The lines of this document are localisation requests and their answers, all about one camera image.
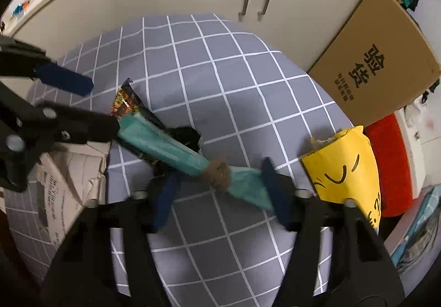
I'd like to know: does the teal wrapper with brown twine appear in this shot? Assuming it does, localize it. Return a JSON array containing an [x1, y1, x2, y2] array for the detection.
[[115, 113, 276, 213]]

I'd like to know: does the small blue orange item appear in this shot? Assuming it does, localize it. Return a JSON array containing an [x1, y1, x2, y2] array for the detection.
[[11, 0, 42, 18]]

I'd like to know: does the white printed paper bag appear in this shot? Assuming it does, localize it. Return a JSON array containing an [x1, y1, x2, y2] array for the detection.
[[34, 142, 112, 249]]

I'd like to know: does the grey checked tablecloth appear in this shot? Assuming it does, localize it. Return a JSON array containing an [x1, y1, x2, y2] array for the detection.
[[3, 13, 357, 307]]

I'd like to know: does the large cardboard box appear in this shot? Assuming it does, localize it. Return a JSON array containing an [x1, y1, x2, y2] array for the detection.
[[306, 0, 441, 128]]

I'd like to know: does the yellow paper bag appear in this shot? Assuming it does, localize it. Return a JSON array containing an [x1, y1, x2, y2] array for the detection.
[[300, 125, 382, 235]]

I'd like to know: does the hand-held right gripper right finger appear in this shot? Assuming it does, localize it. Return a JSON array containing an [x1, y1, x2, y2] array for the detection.
[[260, 156, 405, 307]]

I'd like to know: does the dark snack wrapper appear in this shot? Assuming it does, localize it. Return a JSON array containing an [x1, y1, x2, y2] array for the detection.
[[109, 78, 202, 177]]

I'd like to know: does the red storage box white lid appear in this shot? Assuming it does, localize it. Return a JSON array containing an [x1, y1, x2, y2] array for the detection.
[[363, 107, 429, 218]]

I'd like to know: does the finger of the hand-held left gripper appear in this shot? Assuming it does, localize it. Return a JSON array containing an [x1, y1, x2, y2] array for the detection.
[[0, 81, 119, 192], [0, 34, 94, 97]]

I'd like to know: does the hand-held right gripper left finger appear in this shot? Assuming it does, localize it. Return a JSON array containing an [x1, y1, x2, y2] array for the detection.
[[41, 172, 181, 307]]

